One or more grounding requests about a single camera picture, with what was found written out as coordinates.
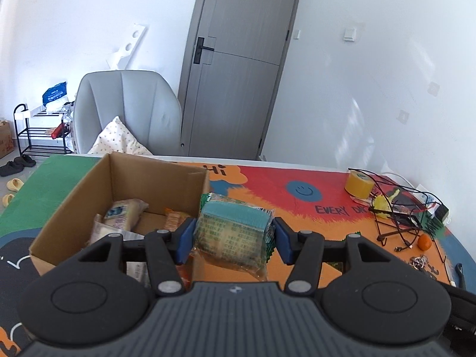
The small clear snack packet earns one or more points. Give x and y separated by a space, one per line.
135 271

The grey upholstered chair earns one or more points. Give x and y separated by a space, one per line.
141 108

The large white snack packet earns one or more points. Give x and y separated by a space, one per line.
102 232

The small orange snack packet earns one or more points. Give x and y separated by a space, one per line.
182 273

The blue plastic pack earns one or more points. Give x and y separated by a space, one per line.
55 93

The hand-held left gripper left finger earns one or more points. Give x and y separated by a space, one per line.
186 240

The clear rice cracker packet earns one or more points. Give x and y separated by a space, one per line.
122 212

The yellow slipper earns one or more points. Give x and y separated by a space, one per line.
15 185
7 199

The dark flat device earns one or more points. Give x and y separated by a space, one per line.
407 206

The small printed cardboard box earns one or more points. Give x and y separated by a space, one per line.
4 139

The white dotted cushion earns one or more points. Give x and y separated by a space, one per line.
115 137

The white power strip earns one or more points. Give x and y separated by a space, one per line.
424 189

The colourful cartoon table mat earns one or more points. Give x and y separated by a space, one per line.
260 189

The grey door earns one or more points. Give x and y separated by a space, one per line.
238 93

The white wall plate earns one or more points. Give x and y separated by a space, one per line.
402 115
433 88

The red object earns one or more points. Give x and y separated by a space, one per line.
56 132

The orange fruit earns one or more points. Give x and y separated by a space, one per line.
424 243

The orange biscuit packet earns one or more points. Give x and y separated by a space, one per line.
174 220

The dark green snack packet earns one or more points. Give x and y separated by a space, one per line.
336 266

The white light switch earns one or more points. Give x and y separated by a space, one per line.
350 34

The black metal shoe rack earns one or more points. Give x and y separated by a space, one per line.
37 130

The teal wafer packet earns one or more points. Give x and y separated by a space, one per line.
230 230

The bunch of keys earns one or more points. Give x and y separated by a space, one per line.
418 262

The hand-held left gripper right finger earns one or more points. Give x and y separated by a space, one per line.
283 241

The brown cardboard box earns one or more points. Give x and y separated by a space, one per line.
156 182

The black charger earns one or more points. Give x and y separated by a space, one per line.
442 212

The yellow tape roll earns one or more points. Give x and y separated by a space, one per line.
359 184

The black peeler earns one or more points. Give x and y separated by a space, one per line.
461 273

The black slipper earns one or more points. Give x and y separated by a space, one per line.
24 161
10 169

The white plastic bundle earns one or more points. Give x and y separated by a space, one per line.
57 106

